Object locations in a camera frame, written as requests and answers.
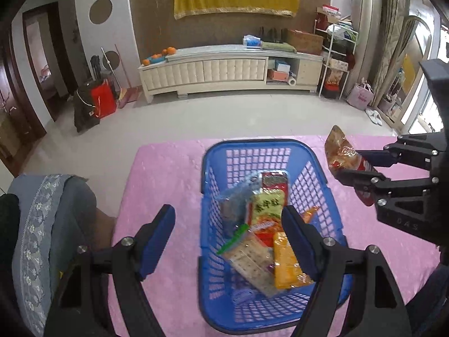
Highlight red orange snack pouch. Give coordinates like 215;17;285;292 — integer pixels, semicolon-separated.
324;125;377;207

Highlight golden yellow snack pouch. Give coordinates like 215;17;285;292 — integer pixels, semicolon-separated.
273;232;313;290

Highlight green edged cracker pack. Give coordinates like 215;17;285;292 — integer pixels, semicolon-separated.
216;224;279;297

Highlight red white snack bag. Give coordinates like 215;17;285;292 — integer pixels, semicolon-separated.
247;170;289;239

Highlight blue striped cracker pack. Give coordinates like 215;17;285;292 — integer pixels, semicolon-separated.
218;172;261;238

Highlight orange snack bar pack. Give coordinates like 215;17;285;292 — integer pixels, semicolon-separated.
300;206;320;224

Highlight purple Doublemint gum pack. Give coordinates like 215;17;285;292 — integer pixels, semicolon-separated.
231;287;259;306

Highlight white slippers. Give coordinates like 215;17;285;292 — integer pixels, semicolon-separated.
365;108;383;126

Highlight pink tote bag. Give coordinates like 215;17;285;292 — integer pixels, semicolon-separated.
346;81;374;110

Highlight grey chair with lace cover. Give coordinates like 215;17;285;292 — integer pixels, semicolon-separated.
8;174;97;336

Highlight blue plastic basket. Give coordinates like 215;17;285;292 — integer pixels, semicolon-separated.
198;139;346;335

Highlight white metal shelf rack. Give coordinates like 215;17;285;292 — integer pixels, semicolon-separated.
313;4;358;100

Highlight patterned beige curtain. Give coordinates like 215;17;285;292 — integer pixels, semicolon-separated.
372;0;409;106

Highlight cardboard box on cabinet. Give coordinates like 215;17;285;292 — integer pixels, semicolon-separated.
286;29;324;56

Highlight green folded cloth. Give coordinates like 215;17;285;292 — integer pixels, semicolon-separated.
260;41;297;53

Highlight tall standing air conditioner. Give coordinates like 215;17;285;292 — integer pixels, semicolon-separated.
347;0;382;89

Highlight black bag on floor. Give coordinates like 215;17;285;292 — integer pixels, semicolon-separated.
73;83;100;133

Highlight blue tissue pack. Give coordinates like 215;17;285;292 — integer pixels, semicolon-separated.
243;34;262;49

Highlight cream TV cabinet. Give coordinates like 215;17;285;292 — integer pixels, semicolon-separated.
139;44;324;103

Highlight red shopping bag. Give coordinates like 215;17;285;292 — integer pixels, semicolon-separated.
91;80;116;119

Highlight broom with pink dustpan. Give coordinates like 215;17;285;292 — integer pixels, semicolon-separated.
100;44;141;109

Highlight oranges on blue plate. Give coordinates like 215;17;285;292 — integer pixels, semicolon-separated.
141;46;177;66

